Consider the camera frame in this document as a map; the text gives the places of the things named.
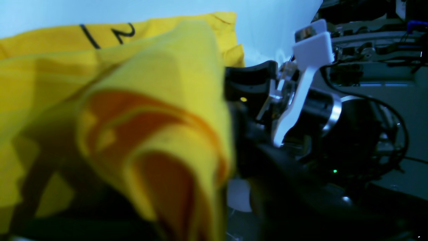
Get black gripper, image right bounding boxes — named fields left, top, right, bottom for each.
left=224, top=60, right=413, bottom=241

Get orange yellow T-shirt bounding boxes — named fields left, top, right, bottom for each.
left=1, top=12, right=244, bottom=241

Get left gripper black wrist-view finger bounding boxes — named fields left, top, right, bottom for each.
left=10, top=162, right=160, bottom=241

